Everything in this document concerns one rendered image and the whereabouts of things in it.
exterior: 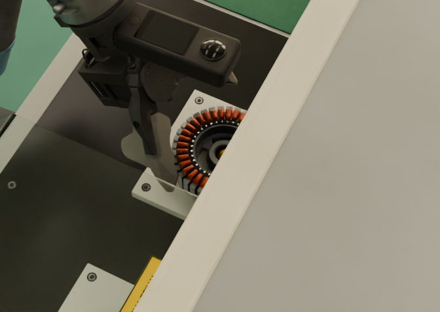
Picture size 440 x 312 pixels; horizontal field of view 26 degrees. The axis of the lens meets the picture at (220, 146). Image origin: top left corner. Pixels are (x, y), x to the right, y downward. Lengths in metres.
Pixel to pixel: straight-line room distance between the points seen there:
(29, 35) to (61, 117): 1.06
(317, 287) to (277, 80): 0.10
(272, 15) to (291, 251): 0.81
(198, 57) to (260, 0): 0.34
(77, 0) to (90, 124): 0.26
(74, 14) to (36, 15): 1.31
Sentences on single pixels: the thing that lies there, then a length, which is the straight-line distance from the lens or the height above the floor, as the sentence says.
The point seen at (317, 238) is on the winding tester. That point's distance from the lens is 0.42.
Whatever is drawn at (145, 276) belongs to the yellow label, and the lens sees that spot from 0.69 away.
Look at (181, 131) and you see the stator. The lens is 1.03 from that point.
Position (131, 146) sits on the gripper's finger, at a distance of 0.98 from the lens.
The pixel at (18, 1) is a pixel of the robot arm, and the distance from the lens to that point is 0.97.
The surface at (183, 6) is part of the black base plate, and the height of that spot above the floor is 0.77.
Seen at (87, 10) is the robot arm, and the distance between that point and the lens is 0.87.
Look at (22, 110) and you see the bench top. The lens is 1.15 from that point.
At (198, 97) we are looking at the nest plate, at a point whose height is 0.78.
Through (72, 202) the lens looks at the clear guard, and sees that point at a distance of 0.72.
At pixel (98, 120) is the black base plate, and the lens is 1.10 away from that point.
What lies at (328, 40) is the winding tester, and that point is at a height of 1.32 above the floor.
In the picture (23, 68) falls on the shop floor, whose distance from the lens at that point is 2.11.
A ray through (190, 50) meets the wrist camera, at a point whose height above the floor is 0.98.
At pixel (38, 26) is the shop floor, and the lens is 2.17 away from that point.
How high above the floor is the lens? 1.70
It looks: 60 degrees down
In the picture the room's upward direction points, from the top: straight up
